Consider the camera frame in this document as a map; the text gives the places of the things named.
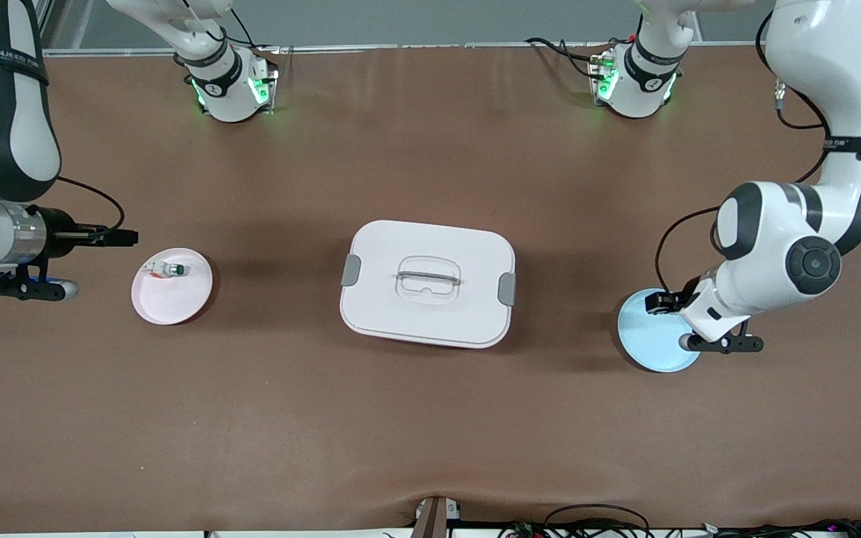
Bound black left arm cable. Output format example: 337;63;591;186
655;7;861;300

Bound black looped cable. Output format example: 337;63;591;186
543;504;652;538

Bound black arm base cable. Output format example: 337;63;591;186
524;36;614;79

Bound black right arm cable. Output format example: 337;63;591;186
55;176;126;232

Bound black cable bundle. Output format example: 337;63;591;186
498;518;861;538

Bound light blue round plate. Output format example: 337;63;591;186
617;288;703;374

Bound brown camera mount bracket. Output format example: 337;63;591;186
410;495;463;538

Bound pink round plate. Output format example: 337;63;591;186
131;247;215;326

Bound white lidded storage box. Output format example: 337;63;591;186
339;220;517;350

